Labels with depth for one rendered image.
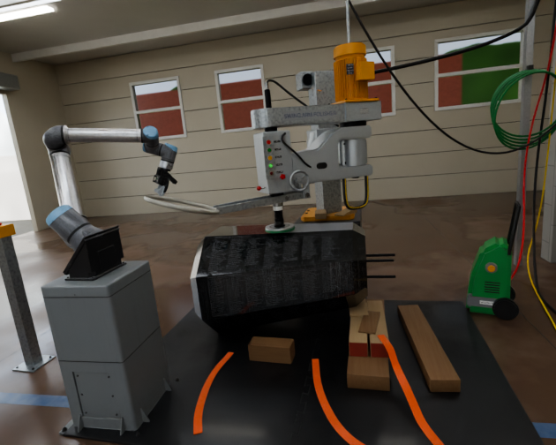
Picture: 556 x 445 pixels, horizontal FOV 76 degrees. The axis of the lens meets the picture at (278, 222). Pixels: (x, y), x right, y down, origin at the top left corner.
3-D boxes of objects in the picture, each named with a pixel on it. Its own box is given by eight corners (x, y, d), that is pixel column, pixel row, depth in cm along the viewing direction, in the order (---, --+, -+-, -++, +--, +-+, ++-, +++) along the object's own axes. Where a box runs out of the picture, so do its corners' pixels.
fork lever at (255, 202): (301, 194, 276) (300, 188, 275) (312, 197, 259) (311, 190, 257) (213, 211, 254) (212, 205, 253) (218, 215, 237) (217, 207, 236)
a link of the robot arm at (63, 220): (63, 237, 186) (39, 215, 187) (71, 248, 202) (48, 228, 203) (87, 218, 193) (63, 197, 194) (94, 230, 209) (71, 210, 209)
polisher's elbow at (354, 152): (338, 166, 285) (336, 140, 281) (360, 163, 288) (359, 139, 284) (348, 167, 266) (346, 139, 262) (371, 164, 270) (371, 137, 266)
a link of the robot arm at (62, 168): (60, 245, 201) (38, 133, 221) (68, 254, 216) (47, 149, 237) (90, 238, 206) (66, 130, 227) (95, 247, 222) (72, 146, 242)
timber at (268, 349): (249, 360, 248) (247, 344, 246) (255, 350, 260) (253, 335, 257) (291, 364, 240) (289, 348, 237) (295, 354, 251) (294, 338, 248)
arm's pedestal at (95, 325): (139, 441, 188) (109, 290, 171) (58, 434, 198) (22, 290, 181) (182, 380, 236) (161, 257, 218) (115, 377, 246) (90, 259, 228)
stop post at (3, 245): (35, 355, 285) (1, 222, 262) (56, 357, 280) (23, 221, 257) (11, 371, 266) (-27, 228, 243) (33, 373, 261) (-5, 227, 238)
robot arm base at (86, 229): (90, 234, 185) (76, 222, 186) (71, 261, 189) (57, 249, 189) (112, 230, 204) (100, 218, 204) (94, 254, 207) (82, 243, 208)
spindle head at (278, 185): (303, 189, 278) (298, 130, 268) (316, 192, 257) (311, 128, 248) (259, 195, 266) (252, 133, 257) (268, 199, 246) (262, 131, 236)
